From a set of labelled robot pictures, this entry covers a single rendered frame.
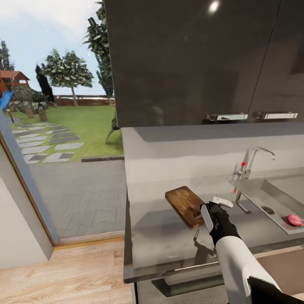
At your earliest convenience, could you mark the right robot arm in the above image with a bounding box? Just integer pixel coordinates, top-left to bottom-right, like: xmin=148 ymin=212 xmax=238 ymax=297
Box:
xmin=200 ymin=196 xmax=304 ymax=304

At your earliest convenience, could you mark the cutting board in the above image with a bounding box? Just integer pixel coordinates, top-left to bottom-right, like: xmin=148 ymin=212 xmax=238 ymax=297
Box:
xmin=166 ymin=186 xmax=206 ymax=228

